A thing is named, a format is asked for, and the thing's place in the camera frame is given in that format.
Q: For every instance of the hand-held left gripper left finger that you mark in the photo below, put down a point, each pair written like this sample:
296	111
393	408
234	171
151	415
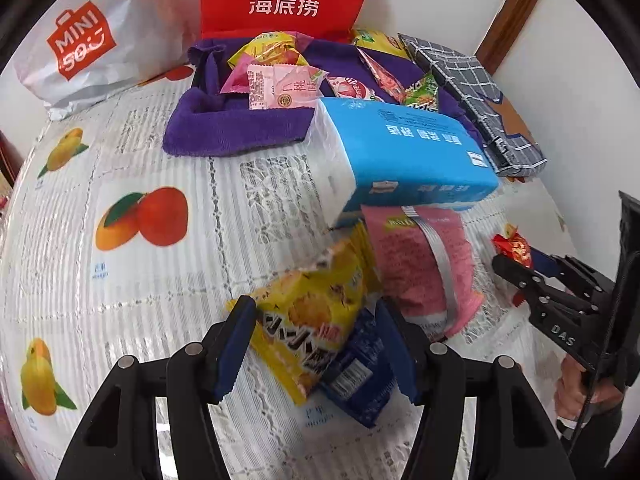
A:
235	350

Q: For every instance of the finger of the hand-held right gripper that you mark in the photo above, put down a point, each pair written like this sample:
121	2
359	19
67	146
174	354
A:
517	280
545	262

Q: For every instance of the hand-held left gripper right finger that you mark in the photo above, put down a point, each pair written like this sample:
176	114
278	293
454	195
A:
400	355

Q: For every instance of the red small snack packet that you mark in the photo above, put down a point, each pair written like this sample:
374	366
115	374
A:
512	245

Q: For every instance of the dark blue snack packet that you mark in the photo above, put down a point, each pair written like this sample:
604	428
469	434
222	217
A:
360	375

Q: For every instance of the yellow biscuit packet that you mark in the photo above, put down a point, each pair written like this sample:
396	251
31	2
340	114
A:
310	310

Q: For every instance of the pink large snack bag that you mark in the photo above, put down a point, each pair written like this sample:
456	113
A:
405	265

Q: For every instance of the blue tissue pack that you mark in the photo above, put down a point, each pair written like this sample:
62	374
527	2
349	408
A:
400	150

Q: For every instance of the green triangular snack packet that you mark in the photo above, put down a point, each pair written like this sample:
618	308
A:
422	92

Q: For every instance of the white red small packet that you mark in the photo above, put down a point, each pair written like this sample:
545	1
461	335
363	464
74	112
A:
350	87

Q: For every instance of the pink white snack packet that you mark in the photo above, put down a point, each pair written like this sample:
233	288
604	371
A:
285	87

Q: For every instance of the person's right forearm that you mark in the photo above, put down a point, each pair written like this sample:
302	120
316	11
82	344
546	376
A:
605	435

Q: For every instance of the person's right hand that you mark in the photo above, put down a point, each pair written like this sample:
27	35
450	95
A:
570	390

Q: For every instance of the fruit printed tablecloth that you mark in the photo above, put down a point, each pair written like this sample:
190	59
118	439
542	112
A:
150	285

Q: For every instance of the grey checked cloth with star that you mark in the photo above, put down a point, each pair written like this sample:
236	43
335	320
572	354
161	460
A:
475	95

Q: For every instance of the purple towel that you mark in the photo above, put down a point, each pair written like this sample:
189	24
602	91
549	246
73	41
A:
225	125

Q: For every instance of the pink long snack stick packet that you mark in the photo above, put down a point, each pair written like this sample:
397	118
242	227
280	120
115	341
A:
382	75

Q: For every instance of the yellow snack bag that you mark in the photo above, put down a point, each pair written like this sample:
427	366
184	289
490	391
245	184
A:
380	42

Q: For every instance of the dark red box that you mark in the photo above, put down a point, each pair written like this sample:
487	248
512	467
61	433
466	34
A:
6	160

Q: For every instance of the yellow pink candy packet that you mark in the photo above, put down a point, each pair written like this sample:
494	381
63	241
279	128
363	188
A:
270	50

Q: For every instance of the white plastic bag red logo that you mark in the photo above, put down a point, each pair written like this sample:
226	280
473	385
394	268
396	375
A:
100	35

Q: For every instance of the brown wooden door frame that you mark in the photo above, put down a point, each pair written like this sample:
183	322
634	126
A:
510	15

